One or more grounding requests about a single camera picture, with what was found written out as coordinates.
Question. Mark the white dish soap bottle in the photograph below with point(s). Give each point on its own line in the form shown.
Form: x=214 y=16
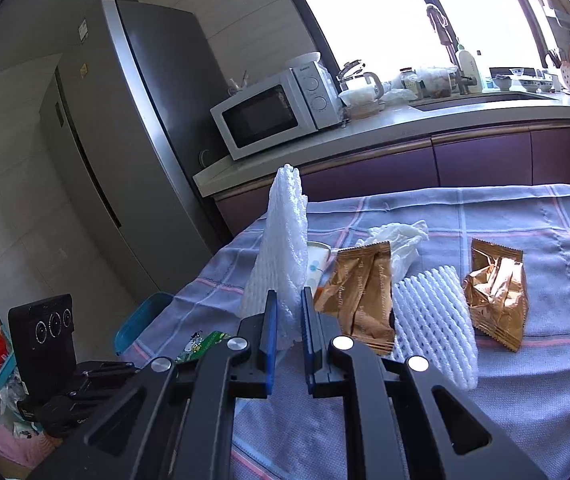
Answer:
x=470 y=70

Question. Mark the blue plastic bin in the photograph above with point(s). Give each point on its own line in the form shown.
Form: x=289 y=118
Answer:
x=140 y=320

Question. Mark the tall white foam fruit net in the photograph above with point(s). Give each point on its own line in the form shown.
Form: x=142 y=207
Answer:
x=280 y=240

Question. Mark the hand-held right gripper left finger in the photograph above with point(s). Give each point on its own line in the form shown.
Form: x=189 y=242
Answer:
x=271 y=340

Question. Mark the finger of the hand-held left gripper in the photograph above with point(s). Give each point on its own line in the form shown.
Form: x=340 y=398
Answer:
x=105 y=374

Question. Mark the blue plaid tablecloth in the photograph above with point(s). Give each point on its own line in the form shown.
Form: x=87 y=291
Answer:
x=540 y=385

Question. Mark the small white paper cup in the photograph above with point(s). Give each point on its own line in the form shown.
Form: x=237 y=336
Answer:
x=321 y=265

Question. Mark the white kitchen countertop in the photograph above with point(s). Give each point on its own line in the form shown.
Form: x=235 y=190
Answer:
x=415 y=120

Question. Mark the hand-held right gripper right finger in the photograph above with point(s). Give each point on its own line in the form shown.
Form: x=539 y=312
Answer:
x=308 y=340

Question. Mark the white microwave oven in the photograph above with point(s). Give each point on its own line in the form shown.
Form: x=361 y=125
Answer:
x=260 y=115

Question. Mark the grey refrigerator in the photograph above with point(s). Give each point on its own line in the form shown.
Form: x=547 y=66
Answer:
x=155 y=110

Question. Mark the purple kitchen cabinets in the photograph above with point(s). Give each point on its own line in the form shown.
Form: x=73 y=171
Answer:
x=490 y=160

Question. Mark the metal sink faucet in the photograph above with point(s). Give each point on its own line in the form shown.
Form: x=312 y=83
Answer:
x=452 y=55

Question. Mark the white slotted spoon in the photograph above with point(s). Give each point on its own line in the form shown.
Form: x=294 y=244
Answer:
x=568 y=75

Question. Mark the white plastic glove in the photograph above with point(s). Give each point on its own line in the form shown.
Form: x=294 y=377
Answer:
x=405 y=245

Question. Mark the glass kettle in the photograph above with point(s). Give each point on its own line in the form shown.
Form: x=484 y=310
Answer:
x=365 y=85

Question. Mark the green snack wrapper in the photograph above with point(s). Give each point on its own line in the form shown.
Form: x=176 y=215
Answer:
x=205 y=342

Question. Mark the glass food jars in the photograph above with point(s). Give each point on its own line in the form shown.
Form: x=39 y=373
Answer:
x=435 y=82

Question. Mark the gold snack wrapper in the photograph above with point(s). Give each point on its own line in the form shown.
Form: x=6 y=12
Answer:
x=495 y=295
x=360 y=300

